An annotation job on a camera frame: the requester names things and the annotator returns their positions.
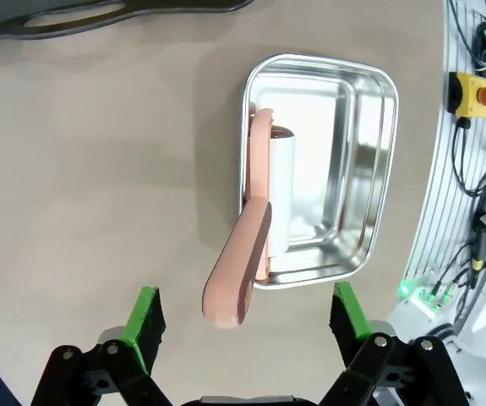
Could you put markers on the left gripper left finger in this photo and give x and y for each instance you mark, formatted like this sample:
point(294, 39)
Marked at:
point(141, 334)

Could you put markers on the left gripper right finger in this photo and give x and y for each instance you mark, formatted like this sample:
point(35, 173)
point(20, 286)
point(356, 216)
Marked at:
point(352, 330)

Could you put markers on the pink lint roller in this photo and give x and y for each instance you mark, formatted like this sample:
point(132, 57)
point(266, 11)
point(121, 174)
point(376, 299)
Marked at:
point(234, 275)

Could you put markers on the black plug with yellow label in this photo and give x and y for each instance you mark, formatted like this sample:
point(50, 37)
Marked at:
point(481, 249)

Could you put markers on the rectangular stainless steel container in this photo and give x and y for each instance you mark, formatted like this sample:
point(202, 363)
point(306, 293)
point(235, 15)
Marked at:
point(352, 169)

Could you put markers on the yellow emergency stop button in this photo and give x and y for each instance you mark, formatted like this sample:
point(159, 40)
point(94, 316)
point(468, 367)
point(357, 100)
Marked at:
point(464, 95)

